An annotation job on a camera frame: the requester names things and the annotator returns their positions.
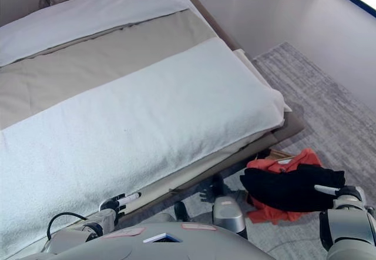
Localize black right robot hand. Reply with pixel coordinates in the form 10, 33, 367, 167
314, 184, 367, 206

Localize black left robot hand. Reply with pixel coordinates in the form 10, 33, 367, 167
99, 192, 142, 217

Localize black garment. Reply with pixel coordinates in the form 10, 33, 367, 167
240, 163, 346, 214

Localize wooden laundry basket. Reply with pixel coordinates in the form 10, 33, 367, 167
257, 148, 298, 163

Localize grey robot torso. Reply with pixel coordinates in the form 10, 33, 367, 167
17, 223, 277, 260

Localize white textured blanket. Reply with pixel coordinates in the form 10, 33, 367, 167
0, 38, 292, 254

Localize orange garment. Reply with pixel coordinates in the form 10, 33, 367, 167
246, 148, 324, 226

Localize cream mattress sheet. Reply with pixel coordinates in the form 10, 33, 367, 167
126, 129, 280, 214

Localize silver right robot leg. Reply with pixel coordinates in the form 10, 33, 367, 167
211, 174, 248, 241

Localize beige duvet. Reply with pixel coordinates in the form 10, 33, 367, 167
0, 8, 219, 131

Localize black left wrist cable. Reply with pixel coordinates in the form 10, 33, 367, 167
46, 212, 89, 241

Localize brown bed frame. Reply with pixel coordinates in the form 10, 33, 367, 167
117, 0, 307, 220

